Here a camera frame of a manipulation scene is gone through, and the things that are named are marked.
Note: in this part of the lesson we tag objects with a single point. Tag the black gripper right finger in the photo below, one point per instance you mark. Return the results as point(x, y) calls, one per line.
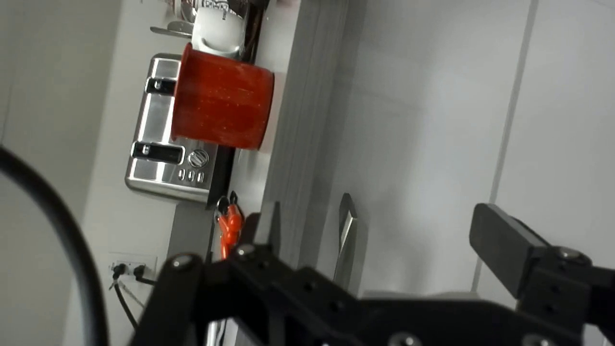
point(554, 286)

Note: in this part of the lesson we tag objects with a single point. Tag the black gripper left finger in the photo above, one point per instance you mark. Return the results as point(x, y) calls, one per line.
point(272, 303)

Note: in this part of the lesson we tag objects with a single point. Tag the white drawer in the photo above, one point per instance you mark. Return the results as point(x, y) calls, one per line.
point(443, 105)

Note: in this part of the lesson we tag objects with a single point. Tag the silver four-slot toaster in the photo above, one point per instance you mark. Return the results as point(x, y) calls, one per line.
point(158, 163)

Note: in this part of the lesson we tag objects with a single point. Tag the red canister with lid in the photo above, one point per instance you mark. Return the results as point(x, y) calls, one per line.
point(222, 101)

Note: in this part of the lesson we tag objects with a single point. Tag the white utensil holder cup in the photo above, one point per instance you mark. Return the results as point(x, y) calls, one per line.
point(218, 32)

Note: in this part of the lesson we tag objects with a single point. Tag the red handled scissors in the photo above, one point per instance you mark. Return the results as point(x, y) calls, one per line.
point(230, 222)

